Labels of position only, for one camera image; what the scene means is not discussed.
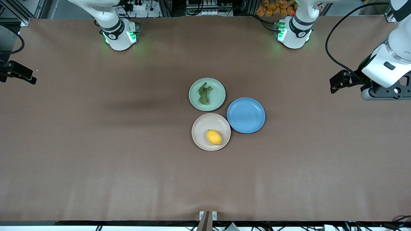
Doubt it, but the green round plate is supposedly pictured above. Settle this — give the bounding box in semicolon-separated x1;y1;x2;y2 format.
188;78;226;112

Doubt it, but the beige round plate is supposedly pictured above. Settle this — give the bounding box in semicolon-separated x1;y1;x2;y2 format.
191;113;231;151

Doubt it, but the blue round plate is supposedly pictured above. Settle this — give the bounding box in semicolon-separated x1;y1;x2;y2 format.
227;97;266;134

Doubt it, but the green lettuce leaf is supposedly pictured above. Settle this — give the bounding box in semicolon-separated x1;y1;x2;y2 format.
198;82;213;105

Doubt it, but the aluminium frame profile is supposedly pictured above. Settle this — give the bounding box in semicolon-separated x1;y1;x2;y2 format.
0;0;48;27
384;6;397;23

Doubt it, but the aluminium frame post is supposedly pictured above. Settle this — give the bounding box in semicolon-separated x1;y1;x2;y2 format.
247;0;259;16
159;0;174;18

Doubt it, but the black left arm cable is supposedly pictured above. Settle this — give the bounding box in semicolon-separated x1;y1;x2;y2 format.
325;2;390;81

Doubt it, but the camera mount post bracket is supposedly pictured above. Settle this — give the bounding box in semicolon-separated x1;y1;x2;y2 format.
197;210;218;231

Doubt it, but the bag of orange fruits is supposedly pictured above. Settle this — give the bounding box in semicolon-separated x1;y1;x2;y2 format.
256;0;296;17

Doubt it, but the white equipment box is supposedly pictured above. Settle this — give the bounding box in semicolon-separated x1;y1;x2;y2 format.
186;0;233;16

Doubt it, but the yellow lemon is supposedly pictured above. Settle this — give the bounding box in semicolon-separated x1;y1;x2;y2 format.
206;129;222;145

